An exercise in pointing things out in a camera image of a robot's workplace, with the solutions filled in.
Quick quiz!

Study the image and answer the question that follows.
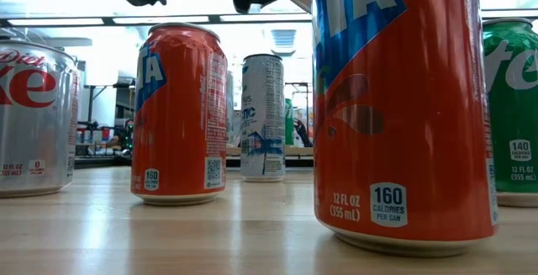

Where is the black table frame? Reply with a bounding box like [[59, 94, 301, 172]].
[[74, 156, 314, 169]]

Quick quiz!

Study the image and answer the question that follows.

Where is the ceiling air vent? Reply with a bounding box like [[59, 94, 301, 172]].
[[271, 29, 298, 52]]

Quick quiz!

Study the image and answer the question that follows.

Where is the orange Fanta can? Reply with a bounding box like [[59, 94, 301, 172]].
[[130, 22, 229, 207], [311, 0, 500, 258]]

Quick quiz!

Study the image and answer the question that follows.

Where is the person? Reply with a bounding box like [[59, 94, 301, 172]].
[[107, 118, 134, 152]]

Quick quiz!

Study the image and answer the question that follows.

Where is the white Celsius tropical slim can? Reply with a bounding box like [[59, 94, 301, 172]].
[[226, 70, 240, 148]]

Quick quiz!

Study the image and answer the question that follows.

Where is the white Celsius Arctic slim can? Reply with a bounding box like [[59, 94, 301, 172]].
[[240, 54, 287, 183]]

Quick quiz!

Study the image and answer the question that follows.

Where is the green Sprite can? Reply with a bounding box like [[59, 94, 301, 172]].
[[284, 98, 295, 146], [482, 17, 538, 208]]

